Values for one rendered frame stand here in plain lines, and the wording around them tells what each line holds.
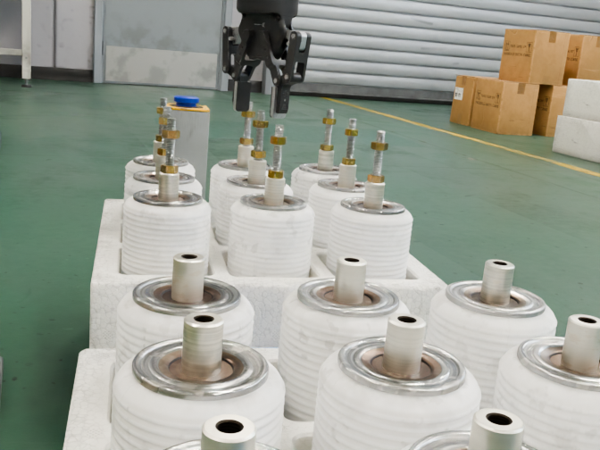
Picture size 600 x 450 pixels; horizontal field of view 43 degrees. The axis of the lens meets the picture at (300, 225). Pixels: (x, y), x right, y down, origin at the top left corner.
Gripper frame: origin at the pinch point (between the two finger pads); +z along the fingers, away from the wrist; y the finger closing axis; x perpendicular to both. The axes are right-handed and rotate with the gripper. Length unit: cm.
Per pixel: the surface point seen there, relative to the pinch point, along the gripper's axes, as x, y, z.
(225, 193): 4.8, -0.3, 11.0
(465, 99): -348, 193, 14
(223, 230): 4.6, -0.2, 15.9
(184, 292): 34.1, -31.3, 9.8
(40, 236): -7, 70, 35
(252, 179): 1.0, -0.9, 9.3
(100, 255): 21.1, 1.1, 17.3
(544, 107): -359, 146, 13
